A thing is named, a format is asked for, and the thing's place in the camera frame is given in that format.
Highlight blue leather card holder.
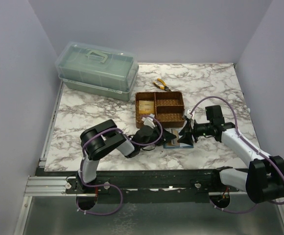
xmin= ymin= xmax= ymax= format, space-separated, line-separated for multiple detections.
xmin=164 ymin=128 xmax=193 ymax=149

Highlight gold credit card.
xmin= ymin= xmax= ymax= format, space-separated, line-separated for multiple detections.
xmin=139 ymin=100 xmax=154 ymax=110
xmin=166 ymin=129 xmax=180 ymax=148
xmin=139 ymin=102 xmax=154 ymax=114

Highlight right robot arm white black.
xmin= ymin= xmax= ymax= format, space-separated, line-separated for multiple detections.
xmin=178 ymin=105 xmax=284 ymax=204

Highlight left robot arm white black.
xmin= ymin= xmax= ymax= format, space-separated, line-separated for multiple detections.
xmin=77 ymin=115 xmax=177 ymax=185

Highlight brown woven divided basket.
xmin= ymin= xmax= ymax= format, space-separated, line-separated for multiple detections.
xmin=135 ymin=91 xmax=185 ymax=128

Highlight green plastic storage box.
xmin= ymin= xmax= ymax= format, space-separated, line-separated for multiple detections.
xmin=55 ymin=42 xmax=139 ymax=101

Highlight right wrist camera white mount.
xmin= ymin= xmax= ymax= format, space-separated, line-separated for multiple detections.
xmin=183 ymin=110 xmax=194 ymax=120

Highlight yellow handled pliers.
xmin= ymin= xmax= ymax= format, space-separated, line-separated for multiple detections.
xmin=153 ymin=78 xmax=171 ymax=92

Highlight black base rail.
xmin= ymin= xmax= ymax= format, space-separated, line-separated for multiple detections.
xmin=66 ymin=169 xmax=227 ymax=204

